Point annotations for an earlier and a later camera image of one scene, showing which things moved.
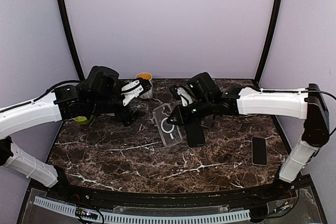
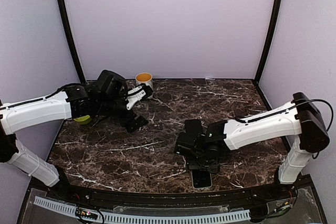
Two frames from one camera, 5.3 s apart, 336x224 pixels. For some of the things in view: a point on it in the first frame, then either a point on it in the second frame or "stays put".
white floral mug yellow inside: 148,94 stays put
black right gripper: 180,117 -> 191,164
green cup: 82,120 stays put
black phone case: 195,134 stays put
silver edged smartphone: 259,148 -> 201,179
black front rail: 99,198 stays put
